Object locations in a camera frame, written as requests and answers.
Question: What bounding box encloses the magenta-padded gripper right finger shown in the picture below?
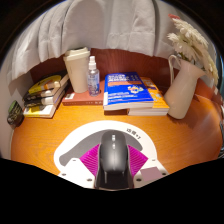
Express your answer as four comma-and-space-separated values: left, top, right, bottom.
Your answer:
128, 144, 170, 189

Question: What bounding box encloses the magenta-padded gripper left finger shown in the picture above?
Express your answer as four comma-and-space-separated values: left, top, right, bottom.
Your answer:
58, 143, 102, 190

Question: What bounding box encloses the black computer mouse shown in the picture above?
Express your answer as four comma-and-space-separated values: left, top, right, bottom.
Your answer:
98, 130, 130, 175

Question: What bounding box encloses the white and grey mouse pad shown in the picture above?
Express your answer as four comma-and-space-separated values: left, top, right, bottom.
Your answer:
53, 120, 158, 186

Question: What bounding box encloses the yellow and white book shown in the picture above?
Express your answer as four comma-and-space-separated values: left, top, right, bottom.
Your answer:
23, 96, 63, 119

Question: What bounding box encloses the red-brown book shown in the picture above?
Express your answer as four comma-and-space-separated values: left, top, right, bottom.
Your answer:
61, 79, 105, 107

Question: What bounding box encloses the dark-covered book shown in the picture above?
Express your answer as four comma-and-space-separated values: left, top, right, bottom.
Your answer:
23, 89, 67, 108
23, 82, 69, 102

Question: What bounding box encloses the blue book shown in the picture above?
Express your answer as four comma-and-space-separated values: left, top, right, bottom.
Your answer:
102, 71, 155, 112

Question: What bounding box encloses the green mug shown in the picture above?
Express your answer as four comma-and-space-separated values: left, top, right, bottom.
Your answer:
6, 100, 24, 127

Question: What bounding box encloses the white ceramic pitcher vase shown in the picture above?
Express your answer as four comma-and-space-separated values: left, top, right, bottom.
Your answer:
163, 54, 206, 120

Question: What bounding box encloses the clear spray bottle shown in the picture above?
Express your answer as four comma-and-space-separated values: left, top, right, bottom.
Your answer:
86, 55, 101, 97

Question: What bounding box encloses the beige lidded travel cup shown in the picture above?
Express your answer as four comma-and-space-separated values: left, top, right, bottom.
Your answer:
63, 46, 91, 94

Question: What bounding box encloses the white curtain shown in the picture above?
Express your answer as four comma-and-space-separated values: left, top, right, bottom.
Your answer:
6, 0, 188, 81

